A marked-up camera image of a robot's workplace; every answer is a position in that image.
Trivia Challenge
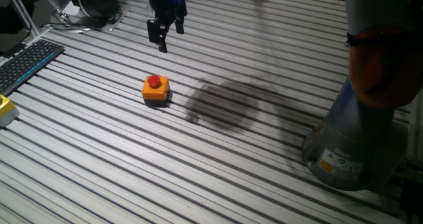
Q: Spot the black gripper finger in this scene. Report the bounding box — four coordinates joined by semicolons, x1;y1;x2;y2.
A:
146;17;169;54
174;15;186;36

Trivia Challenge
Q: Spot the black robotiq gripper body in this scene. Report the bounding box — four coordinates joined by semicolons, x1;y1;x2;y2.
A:
144;0;188;27

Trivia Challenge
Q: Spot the orange box with red button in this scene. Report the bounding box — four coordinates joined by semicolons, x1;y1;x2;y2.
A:
141;74;171;108

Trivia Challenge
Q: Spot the thin metal rod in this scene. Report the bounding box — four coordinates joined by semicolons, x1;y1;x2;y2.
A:
35;0;72;24

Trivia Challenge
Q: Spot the black computer keyboard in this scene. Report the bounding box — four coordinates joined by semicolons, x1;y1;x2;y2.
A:
0;38;65;98

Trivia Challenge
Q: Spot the grey metal base plate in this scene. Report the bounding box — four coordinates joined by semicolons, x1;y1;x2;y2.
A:
49;0;132;33

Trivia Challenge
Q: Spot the black cable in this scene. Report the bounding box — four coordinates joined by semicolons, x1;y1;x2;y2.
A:
39;8;124;32

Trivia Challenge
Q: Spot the aluminium frame profile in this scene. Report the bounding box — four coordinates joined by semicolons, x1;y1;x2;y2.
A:
2;0;43;39

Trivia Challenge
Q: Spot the yellow switch box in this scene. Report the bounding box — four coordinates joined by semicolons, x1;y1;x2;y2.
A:
0;94;21;129

